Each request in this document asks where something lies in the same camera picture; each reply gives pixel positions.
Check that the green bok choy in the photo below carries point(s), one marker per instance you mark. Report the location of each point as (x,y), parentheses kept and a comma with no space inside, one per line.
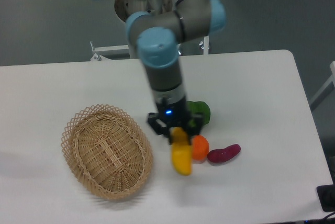
(200,108)

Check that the yellow mango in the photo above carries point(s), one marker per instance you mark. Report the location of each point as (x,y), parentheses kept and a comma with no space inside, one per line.
(181,152)

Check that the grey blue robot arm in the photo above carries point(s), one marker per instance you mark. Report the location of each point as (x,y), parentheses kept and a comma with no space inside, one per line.
(190,19)

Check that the white frame at right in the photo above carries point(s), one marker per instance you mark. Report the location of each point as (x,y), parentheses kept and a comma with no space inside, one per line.
(325,90)

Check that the purple sweet potato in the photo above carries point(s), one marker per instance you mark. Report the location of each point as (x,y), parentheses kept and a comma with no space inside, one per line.
(223,155)

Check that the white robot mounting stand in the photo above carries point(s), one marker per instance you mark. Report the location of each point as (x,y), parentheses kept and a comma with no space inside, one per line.
(110,50)

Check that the black device at table edge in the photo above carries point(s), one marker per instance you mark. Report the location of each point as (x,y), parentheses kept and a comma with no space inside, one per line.
(326,197)

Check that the orange fruit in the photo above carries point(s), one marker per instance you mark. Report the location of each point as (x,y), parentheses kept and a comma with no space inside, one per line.
(200,148)

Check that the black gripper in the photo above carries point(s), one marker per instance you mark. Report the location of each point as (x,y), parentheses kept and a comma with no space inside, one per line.
(175,115)

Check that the woven wicker basket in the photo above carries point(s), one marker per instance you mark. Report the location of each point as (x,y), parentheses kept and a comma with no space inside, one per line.
(107,152)

